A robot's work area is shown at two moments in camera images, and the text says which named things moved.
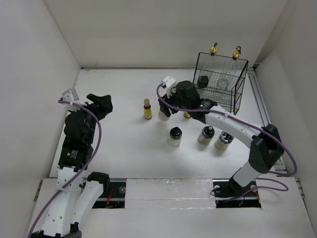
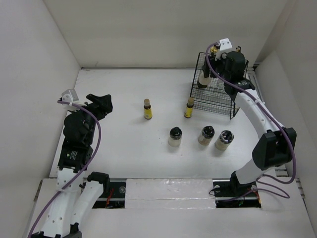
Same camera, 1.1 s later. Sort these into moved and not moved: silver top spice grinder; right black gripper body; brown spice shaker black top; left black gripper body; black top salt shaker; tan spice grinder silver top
Moved: right black gripper body; silver top spice grinder
Not moved: brown spice shaker black top; tan spice grinder silver top; black top salt shaker; left black gripper body
